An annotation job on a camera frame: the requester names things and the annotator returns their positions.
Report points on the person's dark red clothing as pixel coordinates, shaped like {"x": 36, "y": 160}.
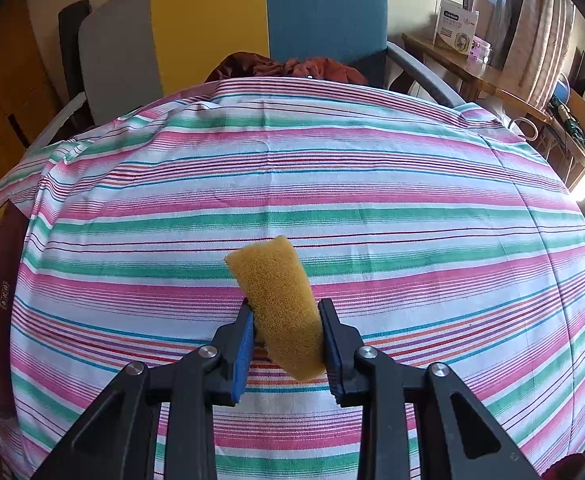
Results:
{"x": 567, "y": 467}

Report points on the grey yellow blue chair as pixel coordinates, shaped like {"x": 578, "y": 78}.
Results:
{"x": 207, "y": 25}

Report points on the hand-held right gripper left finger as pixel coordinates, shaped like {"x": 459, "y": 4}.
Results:
{"x": 242, "y": 360}

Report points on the wooden desk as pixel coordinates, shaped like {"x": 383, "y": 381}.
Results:
{"x": 477, "y": 72}

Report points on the white printed carton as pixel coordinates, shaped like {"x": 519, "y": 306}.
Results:
{"x": 455, "y": 25}

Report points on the wooden wardrobe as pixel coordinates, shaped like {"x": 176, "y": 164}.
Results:
{"x": 7, "y": 85}

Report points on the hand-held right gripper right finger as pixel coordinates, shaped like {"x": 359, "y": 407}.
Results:
{"x": 333, "y": 355}

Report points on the small pink container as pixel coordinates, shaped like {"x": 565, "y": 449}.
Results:
{"x": 480, "y": 50}

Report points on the striped pink green cloth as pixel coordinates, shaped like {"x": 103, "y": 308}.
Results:
{"x": 322, "y": 185}

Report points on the pink patterned curtain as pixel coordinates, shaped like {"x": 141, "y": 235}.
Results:
{"x": 537, "y": 25}

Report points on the dark red cloth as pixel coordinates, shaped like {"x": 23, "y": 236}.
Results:
{"x": 292, "y": 67}

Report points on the yellow sponge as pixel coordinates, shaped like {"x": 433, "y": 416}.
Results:
{"x": 277, "y": 300}

